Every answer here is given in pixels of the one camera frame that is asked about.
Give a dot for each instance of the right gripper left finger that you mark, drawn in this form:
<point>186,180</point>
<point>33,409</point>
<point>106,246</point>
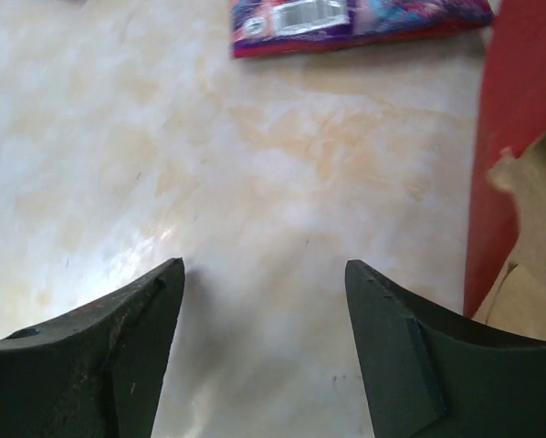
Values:
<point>98,370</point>

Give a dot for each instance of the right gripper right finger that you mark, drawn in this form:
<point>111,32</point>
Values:
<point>430,372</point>

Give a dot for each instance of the red brown paper bag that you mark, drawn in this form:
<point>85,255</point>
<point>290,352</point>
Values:
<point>505,275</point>

